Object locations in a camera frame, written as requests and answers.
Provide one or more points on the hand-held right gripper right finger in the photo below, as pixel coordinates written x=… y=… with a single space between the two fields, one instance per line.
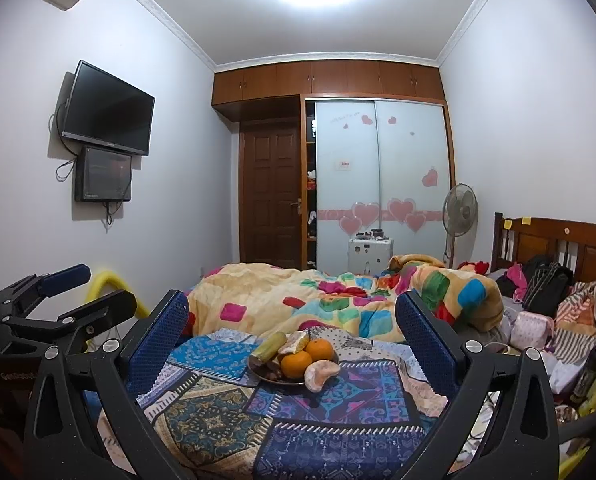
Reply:
x=422 y=340

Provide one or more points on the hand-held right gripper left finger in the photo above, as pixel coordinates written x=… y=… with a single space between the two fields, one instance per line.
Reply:
x=158 y=340

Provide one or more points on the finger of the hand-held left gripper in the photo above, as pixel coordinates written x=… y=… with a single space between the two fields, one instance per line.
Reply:
x=65 y=277
x=113 y=307

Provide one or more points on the medium orange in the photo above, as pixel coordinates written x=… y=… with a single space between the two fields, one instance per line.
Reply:
x=320 y=349

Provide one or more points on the yellow-green banana piece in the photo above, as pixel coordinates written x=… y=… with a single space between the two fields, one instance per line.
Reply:
x=268 y=349

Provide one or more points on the brown round plate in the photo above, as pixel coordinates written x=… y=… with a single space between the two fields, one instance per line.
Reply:
x=270 y=379

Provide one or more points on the large orange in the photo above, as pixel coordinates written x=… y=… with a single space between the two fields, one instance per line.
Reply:
x=296 y=365

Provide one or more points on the yellow foam tube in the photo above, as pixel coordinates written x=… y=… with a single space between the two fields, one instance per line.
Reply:
x=98 y=285

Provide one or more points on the white box appliance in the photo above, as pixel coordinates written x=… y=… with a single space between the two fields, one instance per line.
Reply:
x=370 y=255

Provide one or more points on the colourful patch fleece blanket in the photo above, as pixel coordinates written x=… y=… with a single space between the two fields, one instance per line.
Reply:
x=258 y=300

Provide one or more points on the pink patterned bag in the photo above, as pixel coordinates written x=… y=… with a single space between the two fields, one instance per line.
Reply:
x=532 y=330

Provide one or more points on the pink garment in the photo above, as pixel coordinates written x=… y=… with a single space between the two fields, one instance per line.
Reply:
x=515 y=275

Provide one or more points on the white standing fan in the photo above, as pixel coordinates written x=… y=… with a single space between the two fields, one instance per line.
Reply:
x=460 y=210

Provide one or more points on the black striped jacket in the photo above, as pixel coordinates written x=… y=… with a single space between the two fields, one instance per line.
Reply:
x=547 y=285

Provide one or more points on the brown wooden headboard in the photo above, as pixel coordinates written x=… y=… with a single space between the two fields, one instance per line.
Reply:
x=532 y=240

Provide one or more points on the blue patchwork bedsheet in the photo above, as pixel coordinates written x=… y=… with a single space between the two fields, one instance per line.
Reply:
x=303 y=435

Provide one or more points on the striped fabric bag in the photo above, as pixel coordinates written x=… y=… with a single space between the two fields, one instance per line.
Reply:
x=577 y=320

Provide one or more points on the dark glass bottle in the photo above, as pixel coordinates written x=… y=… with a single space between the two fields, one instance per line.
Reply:
x=595 y=365

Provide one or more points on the wardrobe with heart stickers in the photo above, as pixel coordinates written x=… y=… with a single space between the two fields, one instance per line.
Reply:
x=407 y=150

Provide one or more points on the brown wooden door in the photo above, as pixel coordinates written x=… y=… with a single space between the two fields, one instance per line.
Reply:
x=270 y=185

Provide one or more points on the small black wall monitor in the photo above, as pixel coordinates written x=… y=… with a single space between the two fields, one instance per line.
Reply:
x=103 y=174

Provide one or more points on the black wall television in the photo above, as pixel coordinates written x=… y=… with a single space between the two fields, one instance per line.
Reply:
x=108 y=107

